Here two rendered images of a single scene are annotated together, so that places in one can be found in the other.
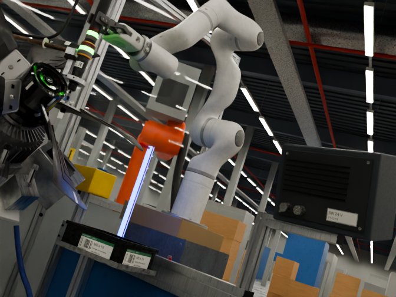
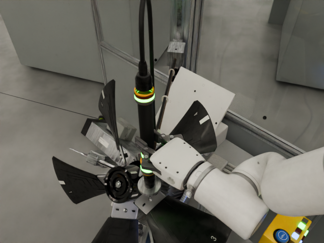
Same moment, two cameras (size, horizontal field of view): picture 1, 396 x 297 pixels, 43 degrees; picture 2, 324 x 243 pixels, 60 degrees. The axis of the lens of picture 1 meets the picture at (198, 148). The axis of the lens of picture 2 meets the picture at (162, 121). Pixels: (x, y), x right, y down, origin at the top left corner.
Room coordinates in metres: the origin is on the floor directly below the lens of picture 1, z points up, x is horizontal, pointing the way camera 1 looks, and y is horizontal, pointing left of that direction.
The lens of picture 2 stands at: (1.44, -0.07, 1.99)
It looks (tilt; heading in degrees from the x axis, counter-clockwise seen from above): 44 degrees down; 87
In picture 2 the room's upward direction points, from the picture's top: straight up
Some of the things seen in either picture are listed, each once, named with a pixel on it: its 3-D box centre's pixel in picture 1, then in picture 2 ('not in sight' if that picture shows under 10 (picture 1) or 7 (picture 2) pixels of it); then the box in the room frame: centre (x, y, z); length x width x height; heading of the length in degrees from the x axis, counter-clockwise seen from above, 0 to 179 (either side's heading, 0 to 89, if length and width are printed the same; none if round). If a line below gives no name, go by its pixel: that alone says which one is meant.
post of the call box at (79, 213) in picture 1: (81, 208); not in sight; (1.89, 0.34, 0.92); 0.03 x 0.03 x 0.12; 43
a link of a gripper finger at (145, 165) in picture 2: (122, 31); (157, 164); (1.45, 0.33, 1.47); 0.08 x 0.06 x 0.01; 13
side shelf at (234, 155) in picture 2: not in sight; (212, 153); (1.75, 0.86, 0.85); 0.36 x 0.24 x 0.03; 133
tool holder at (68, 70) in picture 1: (76, 66); (149, 173); (1.43, 0.42, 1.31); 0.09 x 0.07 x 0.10; 78
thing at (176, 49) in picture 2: not in sight; (176, 53); (1.56, 1.02, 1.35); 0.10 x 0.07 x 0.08; 78
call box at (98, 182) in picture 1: (90, 182); (283, 234); (1.89, 0.34, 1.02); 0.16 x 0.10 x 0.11; 43
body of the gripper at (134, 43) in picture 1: (125, 38); (179, 163); (1.50, 0.33, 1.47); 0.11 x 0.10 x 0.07; 133
